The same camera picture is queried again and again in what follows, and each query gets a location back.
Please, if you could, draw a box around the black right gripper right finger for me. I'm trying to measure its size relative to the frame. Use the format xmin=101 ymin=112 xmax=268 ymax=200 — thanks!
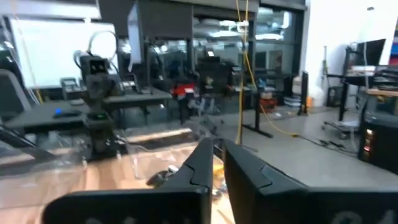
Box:
xmin=222 ymin=139 xmax=398 ymax=224

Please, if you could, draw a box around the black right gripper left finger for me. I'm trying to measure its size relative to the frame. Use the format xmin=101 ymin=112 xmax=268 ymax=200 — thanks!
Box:
xmin=42 ymin=137 xmax=215 ymax=224

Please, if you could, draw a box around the black desk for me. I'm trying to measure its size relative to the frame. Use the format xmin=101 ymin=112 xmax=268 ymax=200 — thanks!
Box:
xmin=4 ymin=90 xmax=174 ymax=134

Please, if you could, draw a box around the black device blue light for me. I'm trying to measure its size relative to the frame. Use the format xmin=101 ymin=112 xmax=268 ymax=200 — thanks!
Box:
xmin=52 ymin=107 xmax=83 ymax=119

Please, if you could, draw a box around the whiteboard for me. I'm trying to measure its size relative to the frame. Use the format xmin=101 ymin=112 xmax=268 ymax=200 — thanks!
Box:
xmin=9 ymin=18 xmax=119 ymax=90

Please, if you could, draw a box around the grey office chair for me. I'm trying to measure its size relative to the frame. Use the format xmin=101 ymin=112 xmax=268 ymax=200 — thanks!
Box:
xmin=0 ymin=68 xmax=32 ymax=122

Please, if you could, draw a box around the black computer tower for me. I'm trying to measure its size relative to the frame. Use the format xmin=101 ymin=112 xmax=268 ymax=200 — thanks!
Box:
xmin=357 ymin=114 xmax=398 ymax=175

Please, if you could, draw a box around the black monitor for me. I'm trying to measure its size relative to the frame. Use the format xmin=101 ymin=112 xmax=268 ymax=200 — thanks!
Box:
xmin=354 ymin=39 xmax=387 ymax=67

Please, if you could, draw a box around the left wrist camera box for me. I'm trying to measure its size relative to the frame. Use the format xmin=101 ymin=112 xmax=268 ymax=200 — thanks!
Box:
xmin=79 ymin=54 xmax=110 ymax=76

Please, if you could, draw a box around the yellow hanging cable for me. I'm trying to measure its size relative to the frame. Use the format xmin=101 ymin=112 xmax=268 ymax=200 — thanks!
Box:
xmin=244 ymin=0 xmax=299 ymax=138
xmin=234 ymin=0 xmax=249 ymax=146

